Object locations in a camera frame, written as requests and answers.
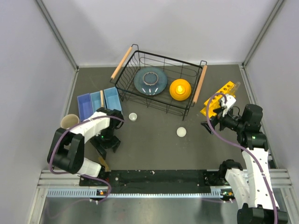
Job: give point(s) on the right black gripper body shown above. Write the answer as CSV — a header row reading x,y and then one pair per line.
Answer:
x,y
229,121

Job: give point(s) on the small white cup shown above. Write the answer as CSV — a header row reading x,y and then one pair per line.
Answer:
x,y
133,117

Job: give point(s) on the blue ceramic plate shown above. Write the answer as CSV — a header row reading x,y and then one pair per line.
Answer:
x,y
150,81

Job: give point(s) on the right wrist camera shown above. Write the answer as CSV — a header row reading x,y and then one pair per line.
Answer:
x,y
227,103

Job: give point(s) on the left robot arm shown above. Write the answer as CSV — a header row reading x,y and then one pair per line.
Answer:
x,y
67,151

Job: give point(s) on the right light blue bin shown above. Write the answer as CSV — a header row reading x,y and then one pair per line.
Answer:
x,y
112,99

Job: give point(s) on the wooden test tube clamp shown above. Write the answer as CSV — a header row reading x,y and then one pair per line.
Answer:
x,y
102,98

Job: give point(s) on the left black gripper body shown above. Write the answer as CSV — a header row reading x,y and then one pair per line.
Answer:
x,y
104,137

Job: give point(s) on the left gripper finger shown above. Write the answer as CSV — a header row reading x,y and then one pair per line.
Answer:
x,y
116,145
100,150

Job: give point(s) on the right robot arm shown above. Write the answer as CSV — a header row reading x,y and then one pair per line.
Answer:
x,y
254,196

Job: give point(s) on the dark blue plastic bin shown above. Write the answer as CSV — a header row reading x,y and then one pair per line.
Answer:
x,y
84,106

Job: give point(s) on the middle light blue bin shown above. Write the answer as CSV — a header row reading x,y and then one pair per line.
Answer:
x,y
95,100

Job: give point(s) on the light blue bin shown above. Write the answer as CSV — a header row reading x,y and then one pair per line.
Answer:
x,y
95,100
112,99

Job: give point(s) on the black wire dish rack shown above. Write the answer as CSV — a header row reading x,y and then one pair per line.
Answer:
x,y
136,59

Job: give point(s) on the yellow test tube rack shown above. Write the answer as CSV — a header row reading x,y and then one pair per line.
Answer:
x,y
226,89

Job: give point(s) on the white round lid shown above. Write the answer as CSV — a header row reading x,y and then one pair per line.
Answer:
x,y
181,132

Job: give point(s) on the yellow ridged dome bowl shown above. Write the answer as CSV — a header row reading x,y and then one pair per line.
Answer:
x,y
180,89

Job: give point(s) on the beige ceramic mug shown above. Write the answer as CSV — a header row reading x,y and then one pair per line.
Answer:
x,y
69,121

